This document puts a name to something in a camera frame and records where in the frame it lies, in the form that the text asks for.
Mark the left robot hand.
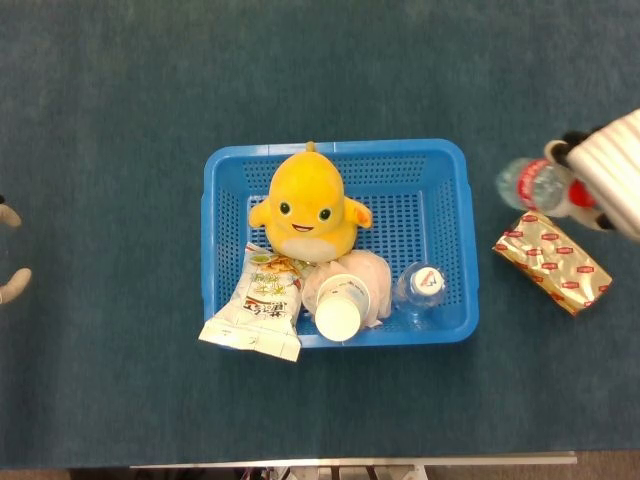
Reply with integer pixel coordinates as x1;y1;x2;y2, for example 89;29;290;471
0;194;33;306

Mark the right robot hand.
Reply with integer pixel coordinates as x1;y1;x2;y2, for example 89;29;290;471
543;108;640;234

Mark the red-capped clear water bottle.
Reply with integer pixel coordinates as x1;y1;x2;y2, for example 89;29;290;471
495;157;599;219

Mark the gold red snack bag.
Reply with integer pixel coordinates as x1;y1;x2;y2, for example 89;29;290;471
492;210;614;316

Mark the white-capped clear water bottle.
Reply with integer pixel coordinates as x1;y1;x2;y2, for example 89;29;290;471
395;261;449;314

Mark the teal table cloth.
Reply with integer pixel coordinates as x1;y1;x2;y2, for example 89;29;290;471
0;0;640;471

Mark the blue perforated plastic basket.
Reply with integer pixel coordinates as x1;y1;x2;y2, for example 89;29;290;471
200;138;481;350

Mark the white snack bag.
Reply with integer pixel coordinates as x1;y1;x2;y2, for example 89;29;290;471
197;241;307;363

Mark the pale pink plastic bag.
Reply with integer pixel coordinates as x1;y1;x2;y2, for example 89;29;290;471
301;251;394;329

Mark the yellow plush toy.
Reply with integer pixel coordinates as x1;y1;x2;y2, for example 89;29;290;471
248;140;374;264

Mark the white paper cup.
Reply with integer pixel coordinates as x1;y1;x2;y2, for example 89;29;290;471
314;273;372;343

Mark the white table frame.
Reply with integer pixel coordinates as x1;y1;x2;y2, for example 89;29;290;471
129;451;579;480

